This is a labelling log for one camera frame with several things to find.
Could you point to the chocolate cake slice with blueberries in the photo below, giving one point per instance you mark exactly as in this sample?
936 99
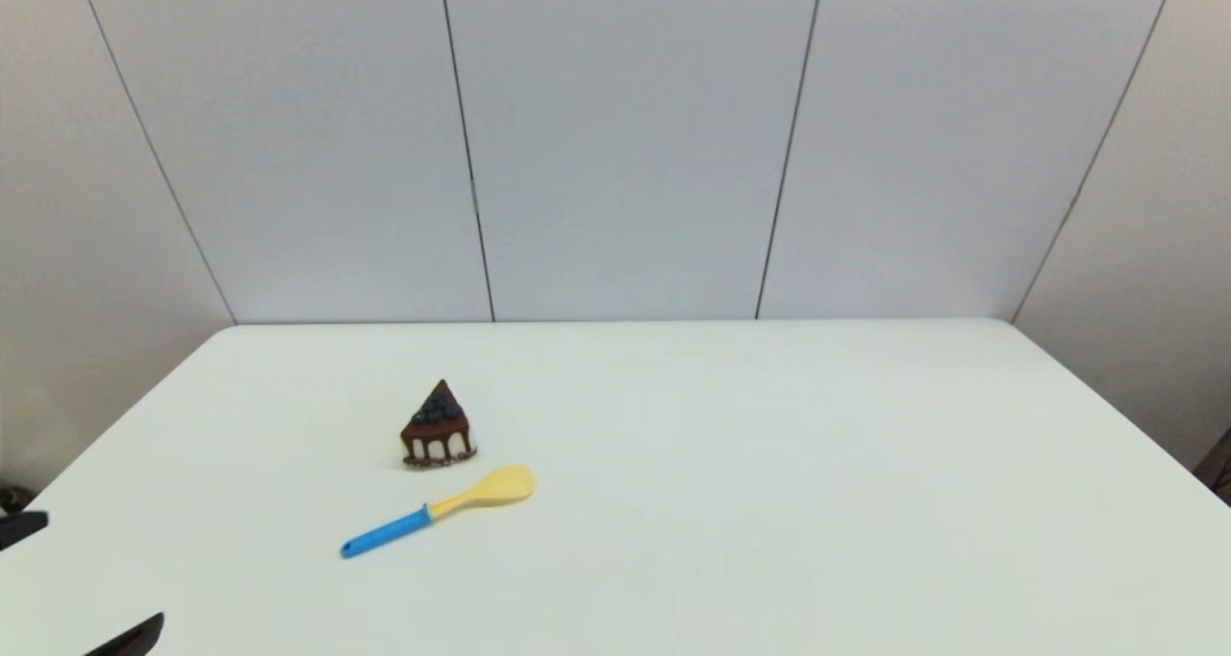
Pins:
439 425

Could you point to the brown furniture edge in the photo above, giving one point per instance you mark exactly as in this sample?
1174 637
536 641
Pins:
1219 464

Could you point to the dark object beside table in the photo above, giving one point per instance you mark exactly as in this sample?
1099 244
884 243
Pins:
12 497

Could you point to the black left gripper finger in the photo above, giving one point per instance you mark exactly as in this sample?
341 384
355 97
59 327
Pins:
19 529
135 642

